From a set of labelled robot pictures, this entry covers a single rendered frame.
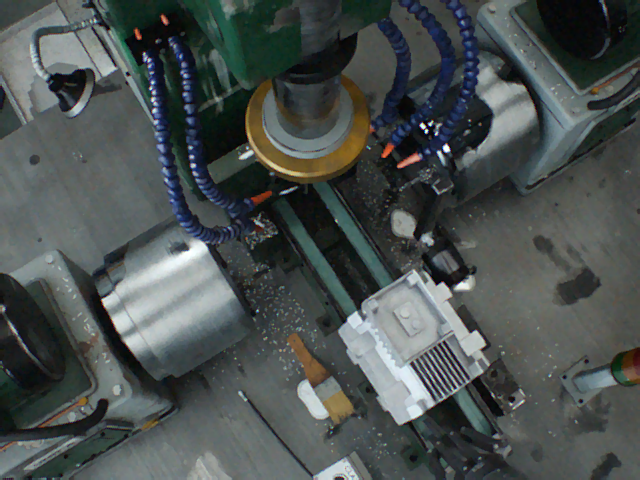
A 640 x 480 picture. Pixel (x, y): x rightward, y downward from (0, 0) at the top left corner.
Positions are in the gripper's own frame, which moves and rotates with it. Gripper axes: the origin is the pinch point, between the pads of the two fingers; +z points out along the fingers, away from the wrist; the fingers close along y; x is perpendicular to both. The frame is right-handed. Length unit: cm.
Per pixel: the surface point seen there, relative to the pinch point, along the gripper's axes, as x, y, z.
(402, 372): -8.5, -1.1, 8.0
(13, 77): -96, 41, 138
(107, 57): -86, 12, 128
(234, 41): -66, 4, -26
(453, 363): -6.7, -8.6, 4.4
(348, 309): -14.4, -1.4, 29.9
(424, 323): -14.5, -7.9, 6.7
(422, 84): -46, -31, 22
